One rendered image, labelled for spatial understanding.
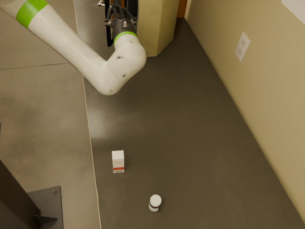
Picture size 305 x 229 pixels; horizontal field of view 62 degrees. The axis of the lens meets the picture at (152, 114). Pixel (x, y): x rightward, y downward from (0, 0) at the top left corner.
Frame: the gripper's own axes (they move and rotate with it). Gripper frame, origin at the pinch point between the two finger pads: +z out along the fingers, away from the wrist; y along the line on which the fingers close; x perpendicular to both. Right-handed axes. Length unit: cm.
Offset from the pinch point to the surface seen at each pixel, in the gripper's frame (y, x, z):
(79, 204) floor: 34, 128, -33
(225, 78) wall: -55, 33, -18
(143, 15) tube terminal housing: -13.5, 7.9, 5.0
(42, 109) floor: 60, 128, 60
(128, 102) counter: -1.4, 33.4, -26.0
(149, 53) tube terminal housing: -18.5, 31.0, 5.1
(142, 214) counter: 3, 33, -77
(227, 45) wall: -55, 18, -9
